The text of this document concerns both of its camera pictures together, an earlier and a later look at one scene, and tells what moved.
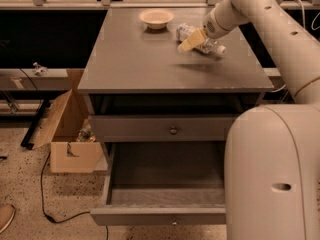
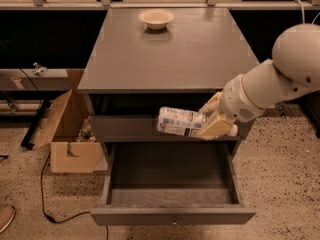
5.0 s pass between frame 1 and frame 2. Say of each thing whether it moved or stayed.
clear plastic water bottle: moved
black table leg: stayed
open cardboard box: stayed
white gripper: moved
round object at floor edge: stayed
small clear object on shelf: stayed
